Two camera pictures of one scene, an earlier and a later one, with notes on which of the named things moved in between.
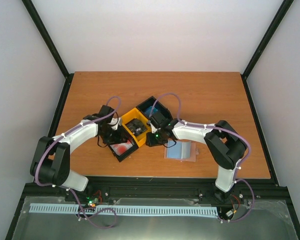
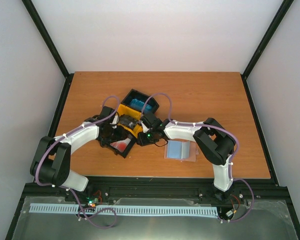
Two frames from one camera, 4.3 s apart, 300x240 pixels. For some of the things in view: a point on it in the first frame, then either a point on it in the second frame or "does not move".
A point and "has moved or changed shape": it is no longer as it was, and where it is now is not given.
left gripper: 119,138 does not move
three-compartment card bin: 136,124 has moved or changed shape
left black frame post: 38,23 does not move
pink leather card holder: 181,150 does not move
